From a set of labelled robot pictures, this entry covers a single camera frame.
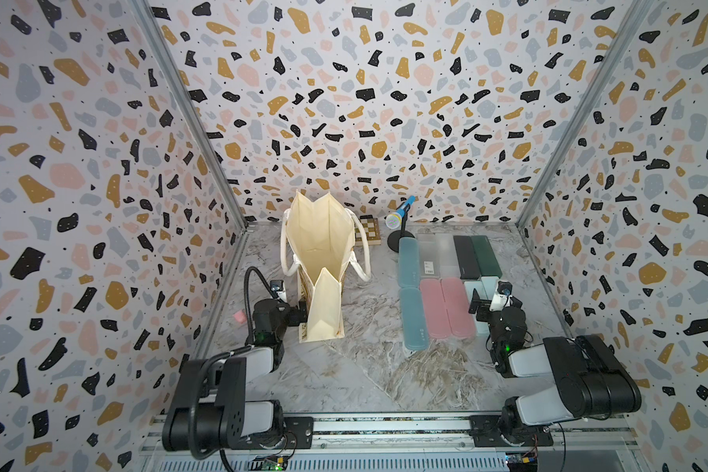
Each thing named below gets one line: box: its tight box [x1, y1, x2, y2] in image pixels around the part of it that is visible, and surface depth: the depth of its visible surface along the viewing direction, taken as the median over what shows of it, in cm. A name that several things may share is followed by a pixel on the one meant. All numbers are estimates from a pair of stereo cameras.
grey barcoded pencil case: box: [416, 233, 441, 279], surface depth 112 cm
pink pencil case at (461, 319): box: [440, 277, 476, 340], surface depth 101 cm
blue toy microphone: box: [385, 194, 416, 231], surface depth 97 cm
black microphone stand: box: [387, 203, 415, 253], surface depth 115 cm
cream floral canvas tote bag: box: [279, 189, 372, 344], surface depth 90 cm
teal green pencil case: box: [399, 287, 429, 352], surface depth 96 cm
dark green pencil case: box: [471, 235, 503, 279], surface depth 112 cm
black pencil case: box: [453, 236, 482, 281], surface depth 112 cm
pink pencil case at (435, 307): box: [418, 278, 452, 340], surface depth 99 cm
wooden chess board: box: [354, 218, 382, 246], surface depth 119 cm
